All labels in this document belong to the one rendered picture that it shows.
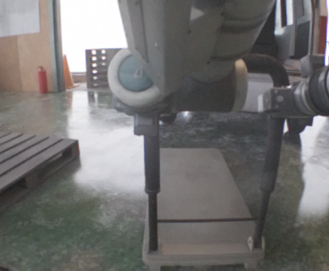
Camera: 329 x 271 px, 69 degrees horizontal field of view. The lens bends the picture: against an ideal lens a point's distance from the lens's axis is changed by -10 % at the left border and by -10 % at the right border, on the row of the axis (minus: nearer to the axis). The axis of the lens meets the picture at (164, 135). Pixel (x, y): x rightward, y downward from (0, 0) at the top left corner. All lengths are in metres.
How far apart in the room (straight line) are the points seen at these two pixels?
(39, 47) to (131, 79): 5.16
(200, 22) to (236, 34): 0.05
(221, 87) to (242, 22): 0.13
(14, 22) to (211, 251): 5.56
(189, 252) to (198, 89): 0.60
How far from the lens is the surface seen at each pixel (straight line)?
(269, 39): 4.12
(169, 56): 0.18
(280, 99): 0.56
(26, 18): 5.69
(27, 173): 1.64
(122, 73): 0.34
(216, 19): 0.20
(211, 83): 0.32
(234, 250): 0.86
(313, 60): 0.54
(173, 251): 0.84
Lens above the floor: 0.78
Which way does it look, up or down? 19 degrees down
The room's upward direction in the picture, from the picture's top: straight up
